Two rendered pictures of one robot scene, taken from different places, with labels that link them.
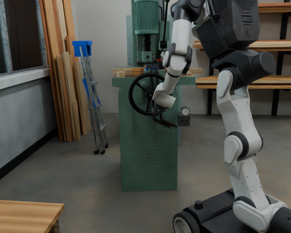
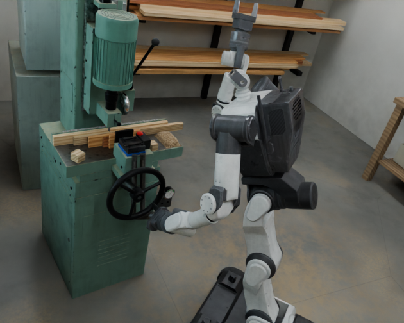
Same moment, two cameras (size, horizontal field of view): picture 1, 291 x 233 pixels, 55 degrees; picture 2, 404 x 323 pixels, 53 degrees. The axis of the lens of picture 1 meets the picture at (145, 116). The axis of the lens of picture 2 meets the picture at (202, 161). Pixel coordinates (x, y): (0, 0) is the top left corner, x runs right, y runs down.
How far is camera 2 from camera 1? 115 cm
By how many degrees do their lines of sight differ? 38
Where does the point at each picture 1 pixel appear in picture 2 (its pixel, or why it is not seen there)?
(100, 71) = not seen: outside the picture
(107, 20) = not seen: outside the picture
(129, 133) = (88, 232)
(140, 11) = (111, 57)
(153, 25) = (129, 77)
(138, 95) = (105, 182)
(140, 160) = (101, 258)
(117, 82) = (75, 171)
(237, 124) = (265, 247)
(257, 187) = (270, 297)
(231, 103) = (263, 229)
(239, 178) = (256, 294)
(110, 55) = not seen: outside the picture
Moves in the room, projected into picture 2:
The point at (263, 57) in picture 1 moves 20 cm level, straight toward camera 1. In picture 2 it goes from (311, 194) to (332, 229)
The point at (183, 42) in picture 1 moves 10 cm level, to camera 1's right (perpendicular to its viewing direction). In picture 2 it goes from (235, 187) to (257, 182)
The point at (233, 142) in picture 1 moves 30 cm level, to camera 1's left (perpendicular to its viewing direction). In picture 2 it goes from (261, 270) to (205, 290)
